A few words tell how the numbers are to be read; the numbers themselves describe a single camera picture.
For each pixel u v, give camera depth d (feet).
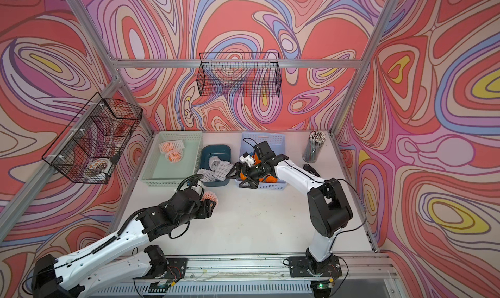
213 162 3.15
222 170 3.05
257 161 2.47
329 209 1.54
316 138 3.05
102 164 2.36
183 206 1.86
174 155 3.33
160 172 3.32
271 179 2.14
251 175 2.45
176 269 2.38
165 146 3.43
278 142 3.64
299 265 2.41
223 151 3.47
